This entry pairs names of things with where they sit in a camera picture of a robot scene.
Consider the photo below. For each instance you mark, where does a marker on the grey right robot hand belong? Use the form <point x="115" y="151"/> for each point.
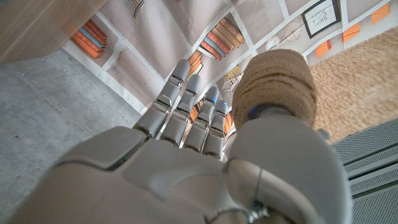
<point x="174" y="177"/>

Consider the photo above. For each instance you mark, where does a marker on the beige nylon stocking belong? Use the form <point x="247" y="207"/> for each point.
<point x="280" y="81"/>

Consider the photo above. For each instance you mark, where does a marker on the printed bookshelf backdrop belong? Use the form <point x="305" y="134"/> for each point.
<point x="199" y="37"/>

